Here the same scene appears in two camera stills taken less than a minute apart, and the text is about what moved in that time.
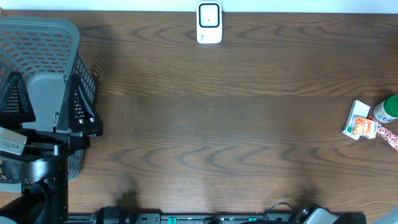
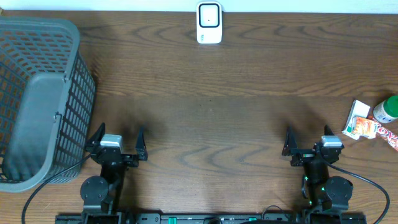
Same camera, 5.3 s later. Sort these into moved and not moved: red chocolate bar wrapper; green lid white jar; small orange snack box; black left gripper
Moved: black left gripper
Not moved: red chocolate bar wrapper; green lid white jar; small orange snack box
